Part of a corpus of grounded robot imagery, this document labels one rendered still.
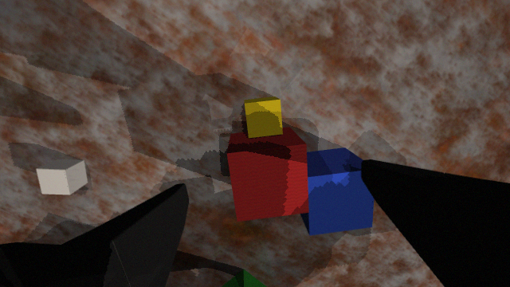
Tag beige cube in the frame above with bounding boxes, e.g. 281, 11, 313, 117
37, 159, 88, 195

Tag blue block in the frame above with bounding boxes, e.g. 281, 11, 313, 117
300, 147, 374, 236

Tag yellow block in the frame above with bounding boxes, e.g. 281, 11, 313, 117
244, 96, 283, 138

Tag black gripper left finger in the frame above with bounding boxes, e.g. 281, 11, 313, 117
0, 183, 189, 287

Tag red block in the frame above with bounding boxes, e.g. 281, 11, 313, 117
227, 127, 309, 222

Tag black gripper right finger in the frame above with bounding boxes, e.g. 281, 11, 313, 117
361, 159, 510, 287

